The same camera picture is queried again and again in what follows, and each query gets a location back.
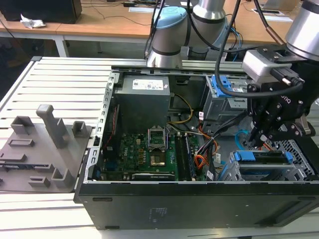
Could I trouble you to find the crumpled white paper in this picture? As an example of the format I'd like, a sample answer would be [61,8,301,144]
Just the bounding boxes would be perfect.
[19,13,47,29]

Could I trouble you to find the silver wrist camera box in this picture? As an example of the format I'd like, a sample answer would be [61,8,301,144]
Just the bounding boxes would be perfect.
[241,49,299,84]

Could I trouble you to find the yellow and black wire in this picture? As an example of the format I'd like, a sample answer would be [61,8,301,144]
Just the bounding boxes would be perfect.
[166,93,194,124]

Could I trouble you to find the grey power supply unit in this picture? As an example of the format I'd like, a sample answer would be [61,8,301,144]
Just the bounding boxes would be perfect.
[113,76,171,135]

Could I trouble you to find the perforated metal disk bay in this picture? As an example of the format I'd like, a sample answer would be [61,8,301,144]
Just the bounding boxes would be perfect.
[218,138,317,182]

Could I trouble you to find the black box on desk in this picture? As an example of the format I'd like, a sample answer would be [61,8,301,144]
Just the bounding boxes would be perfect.
[0,0,83,24]

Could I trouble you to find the CPU socket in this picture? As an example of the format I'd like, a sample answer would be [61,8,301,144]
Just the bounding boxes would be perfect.
[149,153,167,167]

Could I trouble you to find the wooden desk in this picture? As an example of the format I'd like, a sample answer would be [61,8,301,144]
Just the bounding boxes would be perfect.
[0,0,305,52]

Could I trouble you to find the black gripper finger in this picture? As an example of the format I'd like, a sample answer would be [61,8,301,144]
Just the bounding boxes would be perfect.
[248,97,269,148]
[259,102,287,149]

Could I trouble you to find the hard disk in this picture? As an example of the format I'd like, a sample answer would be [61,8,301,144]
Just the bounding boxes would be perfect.
[234,150,294,175]

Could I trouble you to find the black graphics card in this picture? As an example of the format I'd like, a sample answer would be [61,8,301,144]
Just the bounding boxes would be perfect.
[131,172,176,182]

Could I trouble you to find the black camera cable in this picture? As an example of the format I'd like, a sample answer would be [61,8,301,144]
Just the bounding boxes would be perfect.
[214,0,305,98]

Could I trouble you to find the white paper sheet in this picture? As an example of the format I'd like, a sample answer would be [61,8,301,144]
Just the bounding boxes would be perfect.
[259,14,294,23]
[129,6,155,13]

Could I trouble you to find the grey parts rack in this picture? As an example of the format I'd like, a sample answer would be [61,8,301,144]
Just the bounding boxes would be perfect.
[0,104,97,194]

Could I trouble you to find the black cable with copper sleeve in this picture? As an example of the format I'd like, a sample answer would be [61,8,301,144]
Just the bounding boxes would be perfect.
[253,0,287,46]

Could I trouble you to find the open metal socket cover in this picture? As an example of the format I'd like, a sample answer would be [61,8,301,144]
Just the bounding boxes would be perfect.
[147,126,167,151]

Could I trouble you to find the blue drive cage latch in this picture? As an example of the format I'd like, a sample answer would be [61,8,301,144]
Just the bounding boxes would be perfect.
[210,75,237,98]

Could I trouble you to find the orange wire bundle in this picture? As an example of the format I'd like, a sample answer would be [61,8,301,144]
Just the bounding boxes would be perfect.
[195,154,210,172]

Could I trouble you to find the black disk wire bundle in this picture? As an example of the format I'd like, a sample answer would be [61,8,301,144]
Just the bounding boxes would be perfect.
[196,112,250,180]

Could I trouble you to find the grey metal drive cage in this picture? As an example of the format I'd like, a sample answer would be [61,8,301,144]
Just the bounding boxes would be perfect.
[201,74,252,135]

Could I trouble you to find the black PC case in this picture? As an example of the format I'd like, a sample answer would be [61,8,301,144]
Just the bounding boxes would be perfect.
[73,65,319,231]

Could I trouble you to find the red wire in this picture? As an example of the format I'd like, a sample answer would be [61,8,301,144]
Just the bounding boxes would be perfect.
[104,104,120,150]

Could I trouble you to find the blue disk wire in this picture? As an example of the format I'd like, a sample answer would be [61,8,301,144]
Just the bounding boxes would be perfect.
[235,129,252,150]

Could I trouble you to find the blue cables behind arm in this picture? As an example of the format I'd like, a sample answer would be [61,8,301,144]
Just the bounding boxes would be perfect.
[229,24,244,62]

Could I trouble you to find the green motherboard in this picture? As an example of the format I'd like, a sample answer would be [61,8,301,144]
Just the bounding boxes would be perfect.
[102,131,215,182]

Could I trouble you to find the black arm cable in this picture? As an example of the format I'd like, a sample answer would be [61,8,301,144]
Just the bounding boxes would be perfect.
[144,0,166,60]

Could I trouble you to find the black RAM stick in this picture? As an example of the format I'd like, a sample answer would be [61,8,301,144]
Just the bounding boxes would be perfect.
[184,134,196,179]

